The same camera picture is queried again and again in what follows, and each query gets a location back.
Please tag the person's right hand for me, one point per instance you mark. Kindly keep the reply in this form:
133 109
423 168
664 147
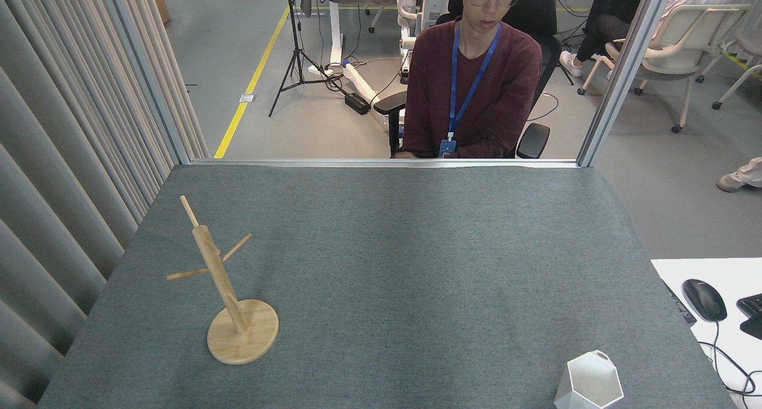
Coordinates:
408 155

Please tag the white hexagonal cup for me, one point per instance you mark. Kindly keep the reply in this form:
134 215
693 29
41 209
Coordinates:
589 385

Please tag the wooden cup rack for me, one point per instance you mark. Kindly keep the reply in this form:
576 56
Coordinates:
245 337

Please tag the person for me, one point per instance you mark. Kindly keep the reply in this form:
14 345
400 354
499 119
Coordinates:
744 177
607 28
476 99

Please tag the white-legged desk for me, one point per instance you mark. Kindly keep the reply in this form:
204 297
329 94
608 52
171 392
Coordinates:
335 34

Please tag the white machine stand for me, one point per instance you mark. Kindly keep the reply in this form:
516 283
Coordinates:
431 4

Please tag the black tripod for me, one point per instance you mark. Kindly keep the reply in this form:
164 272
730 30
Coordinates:
294 40

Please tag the metal floor socket plate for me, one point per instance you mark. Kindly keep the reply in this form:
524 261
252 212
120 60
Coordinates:
247 98

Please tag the black office chair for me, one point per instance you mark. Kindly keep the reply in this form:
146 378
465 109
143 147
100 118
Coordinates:
539 16

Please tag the cardboard box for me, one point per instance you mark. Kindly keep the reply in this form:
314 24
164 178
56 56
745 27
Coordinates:
161 4

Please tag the white armchair on wheels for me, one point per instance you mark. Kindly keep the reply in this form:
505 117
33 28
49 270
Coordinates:
684 46

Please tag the black flat bar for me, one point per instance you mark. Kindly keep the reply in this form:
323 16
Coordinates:
681 306

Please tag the black computer mouse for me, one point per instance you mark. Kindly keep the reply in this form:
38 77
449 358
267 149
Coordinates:
704 300

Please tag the white side table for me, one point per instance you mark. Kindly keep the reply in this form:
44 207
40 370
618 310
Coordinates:
732 272

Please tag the grey pleated curtain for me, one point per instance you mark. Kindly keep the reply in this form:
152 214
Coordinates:
59 129

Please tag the grey chair on wheels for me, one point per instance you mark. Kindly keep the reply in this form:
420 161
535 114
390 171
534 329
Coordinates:
747 40

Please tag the black keyboard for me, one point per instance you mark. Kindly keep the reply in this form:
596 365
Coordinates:
751 314

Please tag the silver frame rail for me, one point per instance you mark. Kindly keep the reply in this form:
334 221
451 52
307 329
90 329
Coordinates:
357 162

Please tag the silver frame post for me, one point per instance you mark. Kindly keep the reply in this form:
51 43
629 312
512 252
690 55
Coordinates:
149 69
625 69

